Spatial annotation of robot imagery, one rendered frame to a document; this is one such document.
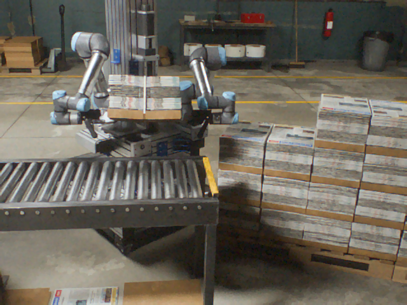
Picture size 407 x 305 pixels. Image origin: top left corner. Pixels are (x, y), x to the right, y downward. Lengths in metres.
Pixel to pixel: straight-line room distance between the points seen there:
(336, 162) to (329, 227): 0.44
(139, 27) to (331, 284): 2.03
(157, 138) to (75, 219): 1.12
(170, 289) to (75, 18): 7.20
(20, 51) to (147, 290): 6.32
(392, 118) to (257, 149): 0.79
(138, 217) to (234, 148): 0.94
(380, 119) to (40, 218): 1.83
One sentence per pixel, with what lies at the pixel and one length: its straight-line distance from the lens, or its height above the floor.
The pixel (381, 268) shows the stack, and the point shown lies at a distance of 3.06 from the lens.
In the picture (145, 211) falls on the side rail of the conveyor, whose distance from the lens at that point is 2.02.
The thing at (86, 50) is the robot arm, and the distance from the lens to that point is 2.67.
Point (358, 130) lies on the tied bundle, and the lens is 2.64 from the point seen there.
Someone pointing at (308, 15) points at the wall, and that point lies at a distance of 9.65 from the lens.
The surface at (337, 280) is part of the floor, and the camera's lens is 2.99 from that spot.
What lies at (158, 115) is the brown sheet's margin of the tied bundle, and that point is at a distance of 2.32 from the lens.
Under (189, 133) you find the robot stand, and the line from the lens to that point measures 3.08.
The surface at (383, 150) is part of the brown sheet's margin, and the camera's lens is 2.68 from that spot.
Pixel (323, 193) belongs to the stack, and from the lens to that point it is 2.78.
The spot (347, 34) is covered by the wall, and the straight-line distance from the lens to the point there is 10.02.
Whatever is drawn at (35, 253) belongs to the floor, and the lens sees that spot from 3.21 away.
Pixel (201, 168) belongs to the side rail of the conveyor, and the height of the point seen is 0.74.
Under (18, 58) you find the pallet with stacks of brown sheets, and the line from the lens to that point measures 8.50.
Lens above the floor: 1.77
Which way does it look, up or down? 22 degrees down
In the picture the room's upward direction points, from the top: 2 degrees clockwise
